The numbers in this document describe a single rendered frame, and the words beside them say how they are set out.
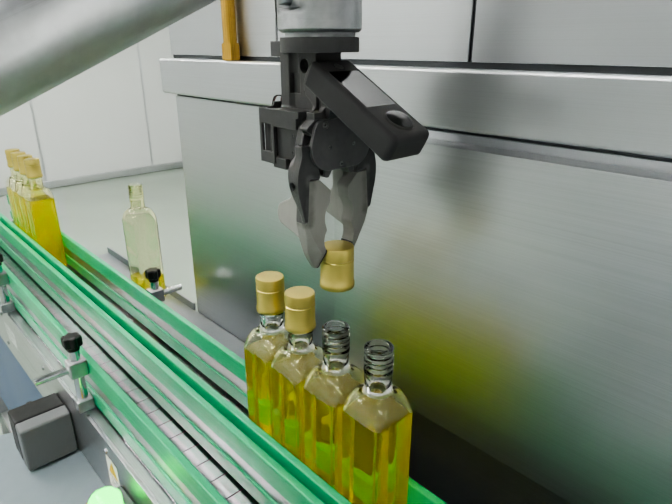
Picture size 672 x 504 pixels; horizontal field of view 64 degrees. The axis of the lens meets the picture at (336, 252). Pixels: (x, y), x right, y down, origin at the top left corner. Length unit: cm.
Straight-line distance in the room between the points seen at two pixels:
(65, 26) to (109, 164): 643
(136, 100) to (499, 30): 626
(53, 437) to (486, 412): 72
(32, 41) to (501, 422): 56
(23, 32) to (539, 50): 43
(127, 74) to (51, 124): 98
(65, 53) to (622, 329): 46
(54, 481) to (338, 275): 68
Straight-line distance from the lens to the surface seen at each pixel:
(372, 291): 70
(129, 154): 674
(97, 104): 656
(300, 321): 60
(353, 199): 53
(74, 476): 106
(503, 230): 56
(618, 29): 53
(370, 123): 44
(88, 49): 26
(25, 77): 25
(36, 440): 106
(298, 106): 53
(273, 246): 90
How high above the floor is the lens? 142
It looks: 21 degrees down
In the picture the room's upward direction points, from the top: straight up
